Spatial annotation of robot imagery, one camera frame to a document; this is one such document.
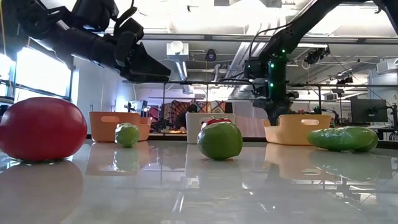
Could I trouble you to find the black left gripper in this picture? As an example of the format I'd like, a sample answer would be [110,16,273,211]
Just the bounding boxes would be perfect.
[93,36,171,83]

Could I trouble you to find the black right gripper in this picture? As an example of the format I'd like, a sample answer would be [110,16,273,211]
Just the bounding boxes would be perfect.
[253,55,300,126]

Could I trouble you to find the red tomato with green stem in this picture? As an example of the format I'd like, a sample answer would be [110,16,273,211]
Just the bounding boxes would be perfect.
[200,116,233,131]

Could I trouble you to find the green lime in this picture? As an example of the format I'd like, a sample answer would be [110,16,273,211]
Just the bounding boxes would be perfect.
[197,121,244,162]

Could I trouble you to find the dark green cucumber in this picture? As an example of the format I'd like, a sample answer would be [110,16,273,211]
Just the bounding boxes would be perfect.
[307,126,373,152]

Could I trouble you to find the pale bumpy green cucumber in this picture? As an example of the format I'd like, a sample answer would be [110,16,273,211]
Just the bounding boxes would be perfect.
[114,122,140,149]

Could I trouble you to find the smooth red tomato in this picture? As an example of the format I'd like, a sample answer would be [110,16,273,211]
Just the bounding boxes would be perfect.
[0,96,88,162]

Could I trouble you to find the yellow plastic basket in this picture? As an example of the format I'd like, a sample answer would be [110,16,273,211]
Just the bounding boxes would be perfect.
[262,114,333,146]

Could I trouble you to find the white round column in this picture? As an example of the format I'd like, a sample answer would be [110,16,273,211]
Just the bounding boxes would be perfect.
[115,80,140,113]

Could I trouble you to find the white ceiling box device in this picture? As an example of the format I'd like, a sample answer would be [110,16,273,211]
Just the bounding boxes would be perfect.
[166,40,190,63]

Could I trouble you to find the grey overhead metal beam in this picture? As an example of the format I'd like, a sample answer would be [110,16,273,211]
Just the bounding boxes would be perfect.
[141,33,398,44]

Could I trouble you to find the black ceiling track light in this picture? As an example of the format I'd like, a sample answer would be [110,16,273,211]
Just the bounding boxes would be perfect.
[304,46,330,65]

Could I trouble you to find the orange plastic basket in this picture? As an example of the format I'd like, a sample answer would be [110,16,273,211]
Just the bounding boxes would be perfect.
[88,111,152,143]

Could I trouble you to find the white plastic basket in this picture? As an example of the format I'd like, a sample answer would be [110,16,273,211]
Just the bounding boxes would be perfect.
[185,112,236,144]

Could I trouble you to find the black computer monitor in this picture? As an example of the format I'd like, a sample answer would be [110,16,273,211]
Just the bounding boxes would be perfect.
[350,98,389,123]

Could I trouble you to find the white glossy table sheet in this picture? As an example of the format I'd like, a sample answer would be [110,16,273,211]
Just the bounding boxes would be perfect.
[0,139,398,224]

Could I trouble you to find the black metal rack frame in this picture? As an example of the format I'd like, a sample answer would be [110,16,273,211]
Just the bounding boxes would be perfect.
[122,79,398,125]

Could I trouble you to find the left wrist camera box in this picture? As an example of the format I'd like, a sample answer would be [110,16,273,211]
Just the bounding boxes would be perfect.
[113,17,146,44]

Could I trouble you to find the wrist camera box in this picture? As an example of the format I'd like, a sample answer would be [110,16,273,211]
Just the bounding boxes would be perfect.
[244,58,269,79]
[113,17,146,44]

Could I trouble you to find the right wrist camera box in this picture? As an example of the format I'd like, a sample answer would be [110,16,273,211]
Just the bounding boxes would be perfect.
[244,58,269,79]

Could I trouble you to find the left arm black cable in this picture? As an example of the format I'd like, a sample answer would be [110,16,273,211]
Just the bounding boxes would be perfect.
[112,6,139,32]

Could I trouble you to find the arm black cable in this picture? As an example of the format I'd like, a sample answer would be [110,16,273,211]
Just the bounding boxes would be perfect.
[250,26,292,60]
[112,6,139,32]

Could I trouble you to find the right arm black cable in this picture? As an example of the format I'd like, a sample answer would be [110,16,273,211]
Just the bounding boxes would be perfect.
[250,26,292,60]

